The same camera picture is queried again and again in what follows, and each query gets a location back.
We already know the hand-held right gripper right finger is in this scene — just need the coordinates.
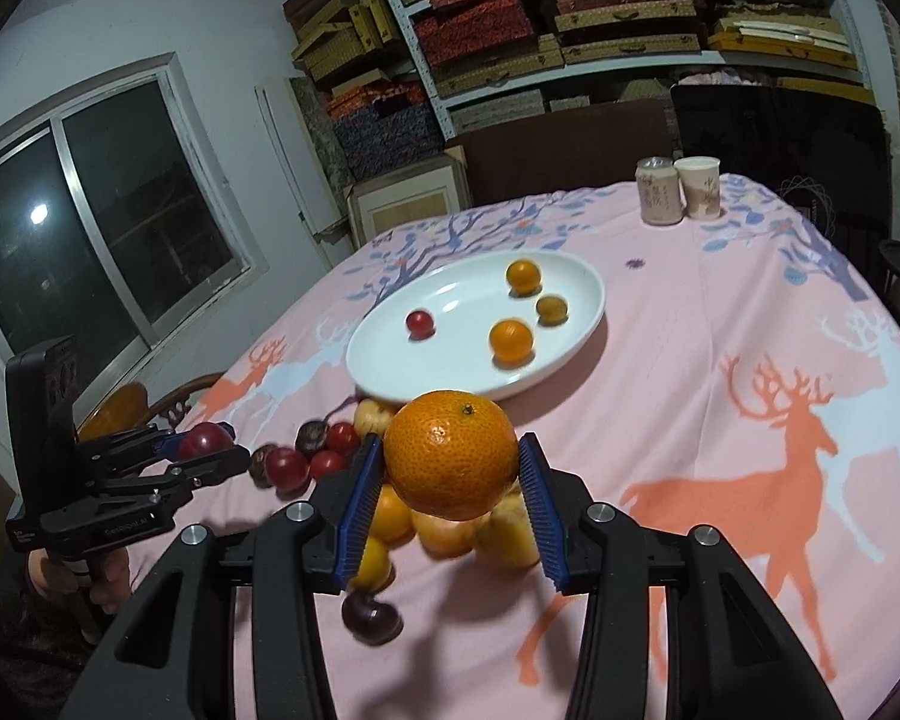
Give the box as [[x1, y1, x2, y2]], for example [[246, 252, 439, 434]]
[[517, 432, 845, 720]]

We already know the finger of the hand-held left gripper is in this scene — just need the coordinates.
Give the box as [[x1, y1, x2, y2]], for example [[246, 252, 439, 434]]
[[99, 447, 252, 502], [81, 424, 188, 478]]

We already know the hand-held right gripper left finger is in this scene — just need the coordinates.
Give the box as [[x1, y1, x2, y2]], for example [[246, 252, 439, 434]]
[[60, 433, 386, 720]]

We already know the large mandarin orange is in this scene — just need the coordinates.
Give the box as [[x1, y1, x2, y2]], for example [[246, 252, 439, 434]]
[[383, 389, 521, 521]]

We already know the white oval plate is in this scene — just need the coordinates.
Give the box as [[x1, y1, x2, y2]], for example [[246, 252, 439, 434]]
[[345, 250, 608, 403]]

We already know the person's left hand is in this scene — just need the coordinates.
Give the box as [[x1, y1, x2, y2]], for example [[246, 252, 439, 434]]
[[26, 544, 133, 616]]

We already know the pale yellow fruit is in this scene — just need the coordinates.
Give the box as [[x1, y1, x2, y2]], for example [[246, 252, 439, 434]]
[[352, 397, 399, 440], [473, 490, 543, 570]]

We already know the wooden chair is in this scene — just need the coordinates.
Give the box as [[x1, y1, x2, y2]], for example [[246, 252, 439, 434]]
[[77, 370, 227, 445]]

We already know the small orange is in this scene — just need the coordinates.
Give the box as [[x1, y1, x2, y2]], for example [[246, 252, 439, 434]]
[[488, 319, 536, 368], [506, 259, 543, 296], [347, 537, 392, 593]]

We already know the sliding glass window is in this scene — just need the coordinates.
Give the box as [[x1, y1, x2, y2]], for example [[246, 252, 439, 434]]
[[0, 52, 271, 421]]

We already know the pink deer print tablecloth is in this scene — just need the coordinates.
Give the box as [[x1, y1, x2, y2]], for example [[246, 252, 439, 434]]
[[161, 172, 900, 720]]

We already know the cardboard carton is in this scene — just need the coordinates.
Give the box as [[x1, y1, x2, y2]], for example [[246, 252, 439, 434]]
[[343, 148, 471, 250]]

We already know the white narrow panel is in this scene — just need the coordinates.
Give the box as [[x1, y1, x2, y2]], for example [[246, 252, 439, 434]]
[[253, 82, 346, 275]]

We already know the pink drink can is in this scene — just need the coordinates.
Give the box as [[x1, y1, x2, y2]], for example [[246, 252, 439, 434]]
[[637, 157, 683, 227]]

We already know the paper cup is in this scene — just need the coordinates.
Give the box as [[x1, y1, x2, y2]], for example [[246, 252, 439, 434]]
[[674, 155, 722, 221]]

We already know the brown wooden board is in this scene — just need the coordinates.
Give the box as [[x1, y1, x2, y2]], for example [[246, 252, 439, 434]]
[[461, 99, 676, 205]]

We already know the pile of patterned boxes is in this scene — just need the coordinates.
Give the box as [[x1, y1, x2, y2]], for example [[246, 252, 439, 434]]
[[283, 0, 447, 181]]

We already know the black chair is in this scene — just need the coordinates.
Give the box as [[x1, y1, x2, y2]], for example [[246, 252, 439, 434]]
[[669, 81, 895, 256]]

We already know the white metal shelf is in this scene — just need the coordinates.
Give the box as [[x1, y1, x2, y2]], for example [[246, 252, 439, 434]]
[[364, 0, 875, 147]]

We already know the stack of woven gift boxes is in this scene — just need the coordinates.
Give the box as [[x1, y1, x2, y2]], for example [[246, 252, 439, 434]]
[[379, 0, 875, 137]]

